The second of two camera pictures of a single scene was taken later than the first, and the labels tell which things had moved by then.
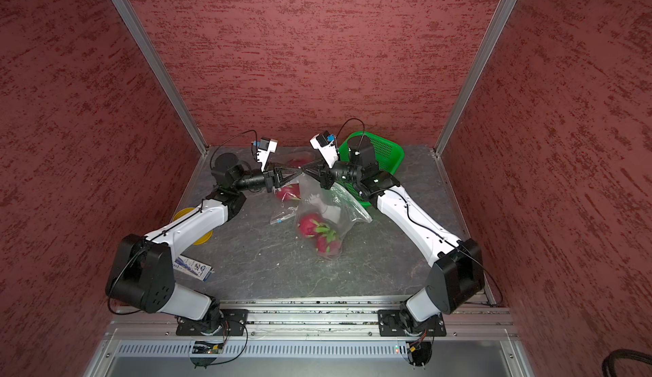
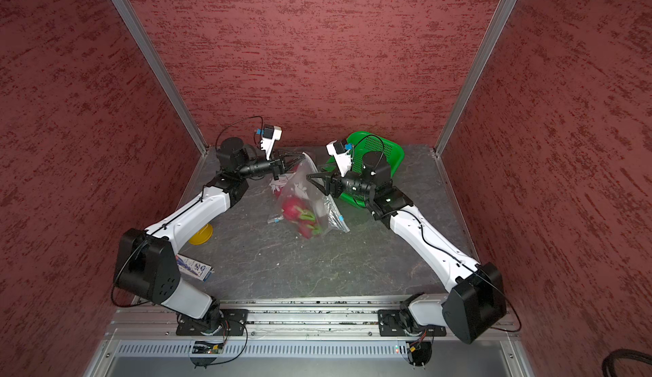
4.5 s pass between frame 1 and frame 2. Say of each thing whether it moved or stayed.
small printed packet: stayed
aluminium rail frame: stayed
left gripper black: moved
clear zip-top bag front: moved
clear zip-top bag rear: stayed
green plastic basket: stayed
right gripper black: moved
